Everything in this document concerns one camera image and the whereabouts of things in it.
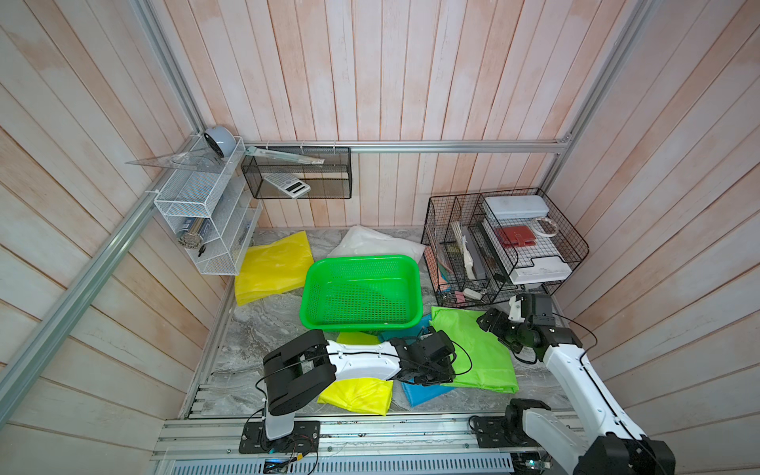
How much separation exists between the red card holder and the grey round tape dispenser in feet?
2.77

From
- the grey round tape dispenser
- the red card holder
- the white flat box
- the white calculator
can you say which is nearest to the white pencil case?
the red card holder

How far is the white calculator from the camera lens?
0.97m

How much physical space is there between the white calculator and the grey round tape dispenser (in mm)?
176

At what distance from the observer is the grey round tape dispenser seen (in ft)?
2.73

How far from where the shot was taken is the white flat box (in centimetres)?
85

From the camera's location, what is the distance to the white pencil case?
0.96m

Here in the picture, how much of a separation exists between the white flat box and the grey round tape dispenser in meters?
0.91
